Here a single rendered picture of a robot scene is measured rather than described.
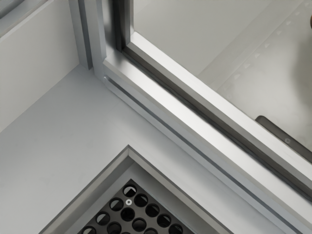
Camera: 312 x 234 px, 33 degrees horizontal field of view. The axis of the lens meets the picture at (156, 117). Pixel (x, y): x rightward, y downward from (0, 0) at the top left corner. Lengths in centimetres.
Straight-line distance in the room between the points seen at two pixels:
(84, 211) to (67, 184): 11
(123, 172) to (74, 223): 7
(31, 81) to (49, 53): 3
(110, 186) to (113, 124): 11
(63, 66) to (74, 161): 9
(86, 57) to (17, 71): 7
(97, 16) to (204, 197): 17
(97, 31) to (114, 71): 4
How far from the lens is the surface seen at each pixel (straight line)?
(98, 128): 47
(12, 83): 45
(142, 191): 50
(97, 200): 56
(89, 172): 46
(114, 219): 49
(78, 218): 56
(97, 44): 44
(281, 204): 42
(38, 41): 43
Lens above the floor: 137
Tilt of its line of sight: 63 degrees down
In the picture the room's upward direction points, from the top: 4 degrees clockwise
